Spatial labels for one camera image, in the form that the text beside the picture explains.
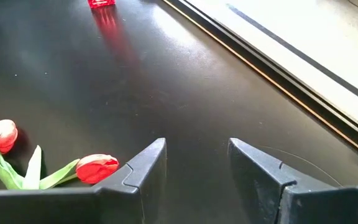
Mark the red glass vase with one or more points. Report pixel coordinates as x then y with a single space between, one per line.
101 3

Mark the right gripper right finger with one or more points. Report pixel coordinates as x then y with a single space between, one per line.
275 199

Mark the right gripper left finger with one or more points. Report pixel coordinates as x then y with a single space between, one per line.
135 193

